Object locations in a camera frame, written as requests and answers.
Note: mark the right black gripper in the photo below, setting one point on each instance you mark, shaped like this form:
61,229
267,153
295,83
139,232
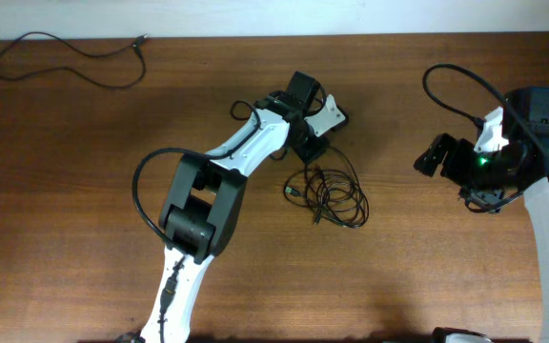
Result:
449,158

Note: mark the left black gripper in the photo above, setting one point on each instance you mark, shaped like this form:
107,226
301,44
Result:
314,147

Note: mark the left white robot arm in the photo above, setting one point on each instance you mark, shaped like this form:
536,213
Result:
203,203

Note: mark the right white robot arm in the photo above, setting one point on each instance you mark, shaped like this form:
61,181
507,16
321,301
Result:
510,160

